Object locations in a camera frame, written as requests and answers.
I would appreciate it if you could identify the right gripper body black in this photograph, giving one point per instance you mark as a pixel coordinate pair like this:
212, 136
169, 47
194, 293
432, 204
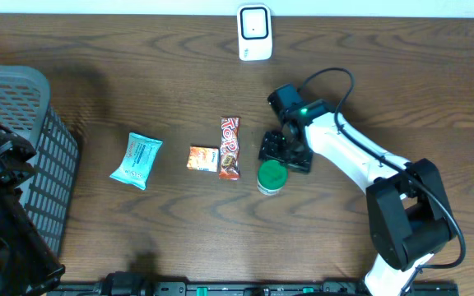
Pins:
277, 146

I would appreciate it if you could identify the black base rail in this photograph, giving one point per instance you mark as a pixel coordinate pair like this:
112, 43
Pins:
132, 284

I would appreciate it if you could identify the white barcode scanner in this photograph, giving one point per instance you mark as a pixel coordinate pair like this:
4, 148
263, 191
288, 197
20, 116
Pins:
254, 32

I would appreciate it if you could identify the grey plastic basket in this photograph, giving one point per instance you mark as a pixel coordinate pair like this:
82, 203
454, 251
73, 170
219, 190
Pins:
26, 110

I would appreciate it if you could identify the teal wet wipes pack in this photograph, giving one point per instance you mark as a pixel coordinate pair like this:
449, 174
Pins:
138, 160

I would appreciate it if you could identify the small orange box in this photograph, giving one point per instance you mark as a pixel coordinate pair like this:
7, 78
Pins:
203, 158

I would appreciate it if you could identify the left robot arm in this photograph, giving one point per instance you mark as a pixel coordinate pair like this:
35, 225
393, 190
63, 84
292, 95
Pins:
27, 265

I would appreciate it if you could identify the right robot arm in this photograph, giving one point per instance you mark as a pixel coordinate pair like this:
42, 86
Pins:
410, 218

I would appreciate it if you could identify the green lid jar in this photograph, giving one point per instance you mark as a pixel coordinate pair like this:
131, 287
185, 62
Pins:
272, 177

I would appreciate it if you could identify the red Top chocolate bar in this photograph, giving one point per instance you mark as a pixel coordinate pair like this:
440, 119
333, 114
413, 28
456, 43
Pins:
229, 149

